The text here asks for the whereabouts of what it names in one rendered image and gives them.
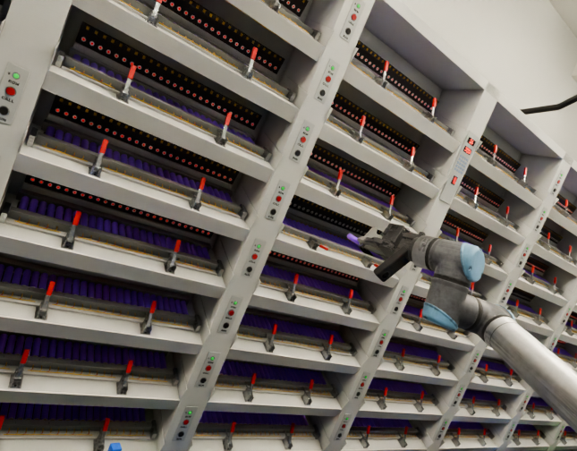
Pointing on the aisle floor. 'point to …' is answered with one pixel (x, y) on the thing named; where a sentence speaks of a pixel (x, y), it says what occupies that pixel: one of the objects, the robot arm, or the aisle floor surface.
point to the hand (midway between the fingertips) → (360, 243)
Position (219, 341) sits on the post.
